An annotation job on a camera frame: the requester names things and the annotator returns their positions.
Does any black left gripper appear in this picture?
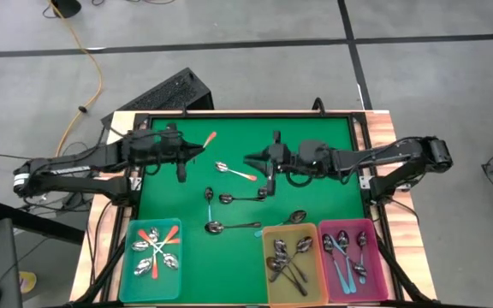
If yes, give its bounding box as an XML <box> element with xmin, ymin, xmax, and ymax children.
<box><xmin>142</xmin><ymin>127</ymin><xmax>207</xmax><ymax>183</ymax></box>

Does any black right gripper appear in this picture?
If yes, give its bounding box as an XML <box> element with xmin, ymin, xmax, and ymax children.
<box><xmin>243</xmin><ymin>131</ymin><xmax>306</xmax><ymax>198</ymax></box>

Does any metal spoon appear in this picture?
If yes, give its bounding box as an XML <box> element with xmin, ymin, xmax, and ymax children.
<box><xmin>218</xmin><ymin>192</ymin><xmax>269</xmax><ymax>205</ymax></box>

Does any pile of metal cutlery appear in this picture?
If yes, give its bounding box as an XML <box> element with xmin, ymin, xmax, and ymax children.
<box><xmin>204</xmin><ymin>220</ymin><xmax>263</xmax><ymax>235</ymax></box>

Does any black computer tower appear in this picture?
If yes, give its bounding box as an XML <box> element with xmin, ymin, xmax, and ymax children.
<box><xmin>100</xmin><ymin>67</ymin><xmax>216</xmax><ymax>129</ymax></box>

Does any green table mat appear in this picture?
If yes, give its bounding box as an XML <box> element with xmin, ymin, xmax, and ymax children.
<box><xmin>137</xmin><ymin>117</ymin><xmax>365</xmax><ymax>305</ymax></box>

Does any orange plastic bin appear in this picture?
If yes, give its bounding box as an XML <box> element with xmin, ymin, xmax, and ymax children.
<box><xmin>262</xmin><ymin>222</ymin><xmax>329</xmax><ymax>308</ymax></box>

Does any teal plastic bin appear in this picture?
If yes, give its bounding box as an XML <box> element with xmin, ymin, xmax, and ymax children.
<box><xmin>119</xmin><ymin>217</ymin><xmax>184</xmax><ymax>304</ymax></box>

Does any black support strut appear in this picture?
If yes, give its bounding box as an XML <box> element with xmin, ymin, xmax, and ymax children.
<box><xmin>377</xmin><ymin>237</ymin><xmax>427</xmax><ymax>305</ymax></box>
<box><xmin>0</xmin><ymin>200</ymin><xmax>87</xmax><ymax>246</ymax></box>
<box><xmin>73</xmin><ymin>237</ymin><xmax>128</xmax><ymax>305</ymax></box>

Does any pink plastic bin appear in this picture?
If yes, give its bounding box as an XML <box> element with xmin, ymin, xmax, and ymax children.
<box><xmin>317</xmin><ymin>217</ymin><xmax>389</xmax><ymax>304</ymax></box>

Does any black round stand base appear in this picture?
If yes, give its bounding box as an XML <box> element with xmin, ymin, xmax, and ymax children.
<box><xmin>51</xmin><ymin>0</ymin><xmax>83</xmax><ymax>19</ymax></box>

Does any yellow purple floor sticker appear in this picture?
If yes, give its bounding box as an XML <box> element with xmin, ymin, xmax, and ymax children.
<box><xmin>18</xmin><ymin>270</ymin><xmax>39</xmax><ymax>295</ymax></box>

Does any orange extension cable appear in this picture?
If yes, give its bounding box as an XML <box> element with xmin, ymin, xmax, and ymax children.
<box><xmin>48</xmin><ymin>0</ymin><xmax>104</xmax><ymax>157</ymax></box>

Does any thin black floor cable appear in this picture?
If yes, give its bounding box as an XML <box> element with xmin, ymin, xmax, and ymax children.
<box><xmin>0</xmin><ymin>151</ymin><xmax>32</xmax><ymax>162</ymax></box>

